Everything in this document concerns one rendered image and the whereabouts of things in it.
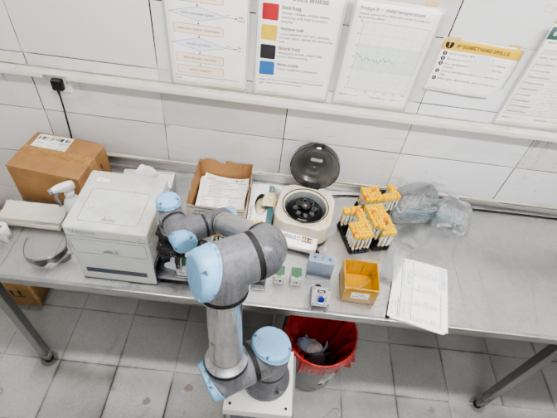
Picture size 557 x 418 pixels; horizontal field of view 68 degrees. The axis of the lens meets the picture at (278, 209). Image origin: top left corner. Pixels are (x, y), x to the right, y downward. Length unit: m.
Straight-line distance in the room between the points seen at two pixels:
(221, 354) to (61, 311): 1.75
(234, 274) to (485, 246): 1.43
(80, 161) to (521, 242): 1.97
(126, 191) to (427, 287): 1.21
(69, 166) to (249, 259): 1.16
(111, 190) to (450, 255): 1.41
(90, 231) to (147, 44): 0.72
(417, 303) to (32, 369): 1.95
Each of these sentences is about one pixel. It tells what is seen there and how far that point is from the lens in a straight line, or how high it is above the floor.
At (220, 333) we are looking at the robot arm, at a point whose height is 1.33.
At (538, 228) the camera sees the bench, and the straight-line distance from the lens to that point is 2.31.
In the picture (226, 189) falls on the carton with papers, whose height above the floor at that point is 0.94.
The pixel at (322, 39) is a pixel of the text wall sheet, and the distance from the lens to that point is 1.57.
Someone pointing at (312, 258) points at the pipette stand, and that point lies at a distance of 1.59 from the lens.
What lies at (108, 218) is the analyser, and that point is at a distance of 1.47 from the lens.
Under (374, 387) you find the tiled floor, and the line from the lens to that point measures 2.50.
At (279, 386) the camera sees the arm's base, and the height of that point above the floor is 0.97.
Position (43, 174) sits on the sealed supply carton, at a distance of 1.89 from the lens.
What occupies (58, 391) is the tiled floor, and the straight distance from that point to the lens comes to 2.52.
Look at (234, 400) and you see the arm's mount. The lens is 1.39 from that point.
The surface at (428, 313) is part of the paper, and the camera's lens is 1.71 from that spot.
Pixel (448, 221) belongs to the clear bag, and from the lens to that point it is 2.00.
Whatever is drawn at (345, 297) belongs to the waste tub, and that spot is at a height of 0.91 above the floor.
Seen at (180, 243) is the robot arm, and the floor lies 1.28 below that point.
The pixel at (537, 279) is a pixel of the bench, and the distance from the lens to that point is 2.08.
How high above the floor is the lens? 2.25
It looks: 47 degrees down
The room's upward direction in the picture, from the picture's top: 8 degrees clockwise
